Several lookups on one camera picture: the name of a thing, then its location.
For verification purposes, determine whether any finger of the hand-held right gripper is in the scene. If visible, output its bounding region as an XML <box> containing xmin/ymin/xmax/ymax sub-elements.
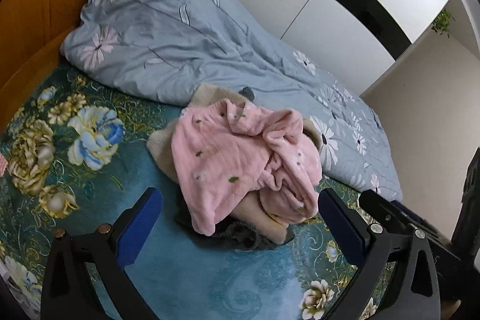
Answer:
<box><xmin>358</xmin><ymin>190</ymin><xmax>455</xmax><ymax>258</ymax></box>

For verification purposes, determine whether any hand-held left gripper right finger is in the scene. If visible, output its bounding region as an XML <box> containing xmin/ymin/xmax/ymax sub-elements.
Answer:
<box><xmin>318</xmin><ymin>188</ymin><xmax>442</xmax><ymax>320</ymax></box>

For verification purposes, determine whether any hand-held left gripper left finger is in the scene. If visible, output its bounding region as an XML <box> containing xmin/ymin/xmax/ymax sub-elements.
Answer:
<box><xmin>39</xmin><ymin>187</ymin><xmax>164</xmax><ymax>320</ymax></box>

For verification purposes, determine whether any pink fleece pajama garment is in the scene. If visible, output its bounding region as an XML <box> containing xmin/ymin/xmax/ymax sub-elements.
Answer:
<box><xmin>171</xmin><ymin>98</ymin><xmax>323</xmax><ymax>234</ymax></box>

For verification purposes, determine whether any beige fleece garment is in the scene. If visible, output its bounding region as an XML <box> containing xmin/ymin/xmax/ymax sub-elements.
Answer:
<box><xmin>146</xmin><ymin>83</ymin><xmax>323</xmax><ymax>244</ymax></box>

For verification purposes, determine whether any green floral bed sheet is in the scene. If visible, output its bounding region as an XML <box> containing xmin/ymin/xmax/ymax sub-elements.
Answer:
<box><xmin>0</xmin><ymin>59</ymin><xmax>394</xmax><ymax>320</ymax></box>

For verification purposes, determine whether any grey fleece garment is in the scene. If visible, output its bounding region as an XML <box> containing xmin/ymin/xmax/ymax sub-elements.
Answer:
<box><xmin>173</xmin><ymin>85</ymin><xmax>295</xmax><ymax>252</ymax></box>

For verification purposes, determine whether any green hanging plant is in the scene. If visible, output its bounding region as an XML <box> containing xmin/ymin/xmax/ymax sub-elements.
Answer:
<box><xmin>430</xmin><ymin>9</ymin><xmax>457</xmax><ymax>39</ymax></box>

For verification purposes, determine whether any blue floral duvet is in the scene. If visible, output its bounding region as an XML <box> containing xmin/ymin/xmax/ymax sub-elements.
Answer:
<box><xmin>60</xmin><ymin>0</ymin><xmax>404</xmax><ymax>201</ymax></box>

